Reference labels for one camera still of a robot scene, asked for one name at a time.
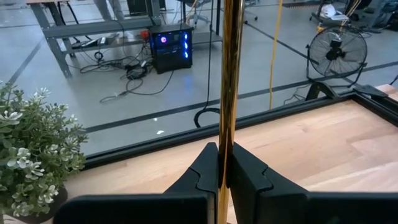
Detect tall gold candlestick holder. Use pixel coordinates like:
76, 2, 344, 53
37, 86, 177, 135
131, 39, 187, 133
216, 0, 246, 224

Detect black floor fan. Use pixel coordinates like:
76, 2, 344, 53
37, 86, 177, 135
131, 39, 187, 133
305, 26, 369, 90

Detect potted green plant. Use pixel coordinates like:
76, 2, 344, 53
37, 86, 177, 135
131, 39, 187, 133
0, 81, 90, 224

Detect person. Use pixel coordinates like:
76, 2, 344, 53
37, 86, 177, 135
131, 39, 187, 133
93, 0, 125, 21

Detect yellow drop cable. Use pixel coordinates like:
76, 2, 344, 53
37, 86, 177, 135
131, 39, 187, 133
268, 0, 284, 111

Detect tangled black floor cables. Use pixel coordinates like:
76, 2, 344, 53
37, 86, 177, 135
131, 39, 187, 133
79, 40, 175, 103

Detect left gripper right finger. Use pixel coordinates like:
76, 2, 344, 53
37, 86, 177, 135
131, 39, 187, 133
228, 142, 398, 224

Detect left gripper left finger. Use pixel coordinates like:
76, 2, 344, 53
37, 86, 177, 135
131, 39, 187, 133
53, 142, 220, 224

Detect black aluminium table frame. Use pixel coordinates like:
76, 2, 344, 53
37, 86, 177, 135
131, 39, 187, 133
83, 90, 398, 171

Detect grey metal workbench frame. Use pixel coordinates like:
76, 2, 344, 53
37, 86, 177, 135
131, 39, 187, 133
25, 0, 162, 78

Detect black coiled cable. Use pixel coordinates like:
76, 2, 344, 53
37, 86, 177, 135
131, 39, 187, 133
193, 0, 222, 129

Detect black computer tower blue lights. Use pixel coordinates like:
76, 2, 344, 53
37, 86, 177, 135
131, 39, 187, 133
148, 23, 194, 75

